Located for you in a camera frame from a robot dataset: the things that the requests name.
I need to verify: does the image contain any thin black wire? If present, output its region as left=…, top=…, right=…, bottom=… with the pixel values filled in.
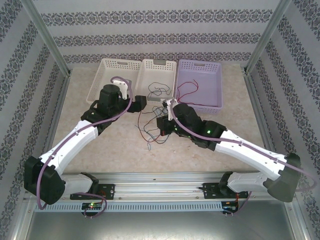
left=149, top=132, right=172, bottom=146
left=136, top=104, right=166, bottom=133
left=147, top=81, right=172, bottom=99

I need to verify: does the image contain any thin blue wire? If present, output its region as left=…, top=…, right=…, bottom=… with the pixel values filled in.
left=146, top=134, right=161, bottom=152
left=145, top=124, right=163, bottom=141

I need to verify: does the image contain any thin red wire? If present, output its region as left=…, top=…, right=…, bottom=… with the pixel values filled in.
left=135, top=111, right=162, bottom=141
left=176, top=79, right=200, bottom=101
left=177, top=87, right=204, bottom=106

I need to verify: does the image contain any white plastic basket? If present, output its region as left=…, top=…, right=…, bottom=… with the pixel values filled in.
left=85, top=58, right=143, bottom=106

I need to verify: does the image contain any purple plastic basket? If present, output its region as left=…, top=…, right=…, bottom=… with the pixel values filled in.
left=174, top=59, right=224, bottom=116

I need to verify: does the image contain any small circuit board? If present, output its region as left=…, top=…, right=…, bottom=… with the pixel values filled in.
left=221, top=200, right=240, bottom=214
left=81, top=202, right=104, bottom=211

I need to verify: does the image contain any sheet metal panel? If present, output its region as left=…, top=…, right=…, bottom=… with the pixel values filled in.
left=14, top=209, right=309, bottom=240

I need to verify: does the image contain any white basket with grey handles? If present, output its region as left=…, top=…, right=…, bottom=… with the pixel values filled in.
left=134, top=59, right=178, bottom=108

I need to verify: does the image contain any aluminium side rail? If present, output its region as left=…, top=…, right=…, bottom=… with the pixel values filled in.
left=244, top=71, right=283, bottom=161
left=39, top=73, right=74, bottom=181

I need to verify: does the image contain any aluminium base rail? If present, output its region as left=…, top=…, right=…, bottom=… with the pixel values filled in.
left=59, top=171, right=255, bottom=201

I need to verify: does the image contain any slotted grey cable duct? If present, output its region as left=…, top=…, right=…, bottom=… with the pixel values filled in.
left=46, top=201, right=224, bottom=212

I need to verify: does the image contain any aluminium frame post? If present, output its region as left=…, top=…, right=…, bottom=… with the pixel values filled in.
left=242, top=0, right=301, bottom=75
left=22, top=0, right=74, bottom=77

